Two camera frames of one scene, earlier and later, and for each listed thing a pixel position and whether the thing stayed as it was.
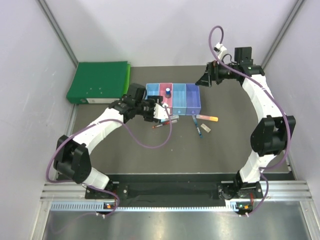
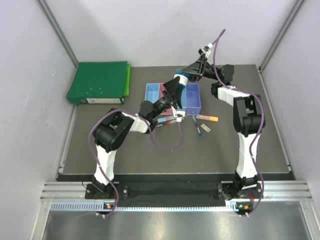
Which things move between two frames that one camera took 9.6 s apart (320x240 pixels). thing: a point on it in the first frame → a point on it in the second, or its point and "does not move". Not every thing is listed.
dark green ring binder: [98, 82] does not move
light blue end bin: [152, 89] does not move
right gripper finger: [206, 80] → [195, 67]
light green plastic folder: [127, 79] does not move
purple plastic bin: [193, 99] does not move
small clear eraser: [205, 128] does not move
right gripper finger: [208, 69] → [193, 77]
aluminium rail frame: [274, 190] does not move
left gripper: [150, 117] → [170, 100]
